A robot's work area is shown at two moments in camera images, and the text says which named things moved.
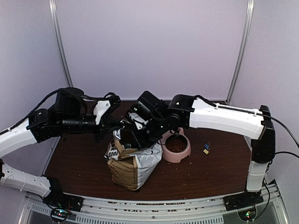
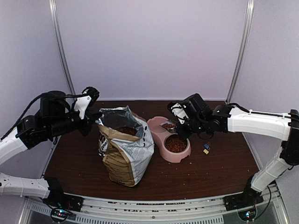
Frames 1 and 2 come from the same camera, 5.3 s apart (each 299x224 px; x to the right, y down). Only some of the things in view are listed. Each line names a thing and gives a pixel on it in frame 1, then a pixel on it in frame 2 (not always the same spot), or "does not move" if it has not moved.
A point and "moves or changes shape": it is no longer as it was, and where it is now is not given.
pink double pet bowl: [172, 157] does not move
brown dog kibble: [176, 144] does not move
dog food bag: [131, 168] moves or changes shape
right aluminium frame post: [244, 49] does not move
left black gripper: [105, 127] -> [88, 119]
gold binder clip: [205, 151] does not move
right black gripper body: [149, 138] -> [184, 134]
